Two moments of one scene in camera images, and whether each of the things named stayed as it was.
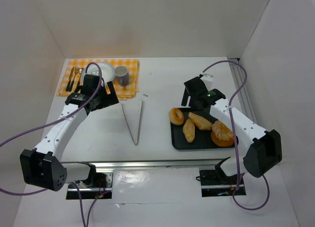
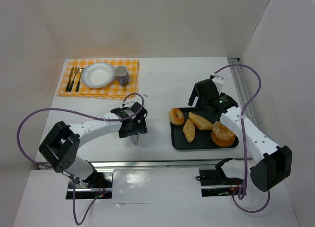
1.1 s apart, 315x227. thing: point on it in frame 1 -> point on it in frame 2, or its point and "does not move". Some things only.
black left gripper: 111,94 -> 134,132
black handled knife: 70,77 does not move
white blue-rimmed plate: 107,71 does not move
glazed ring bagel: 176,116 does not move
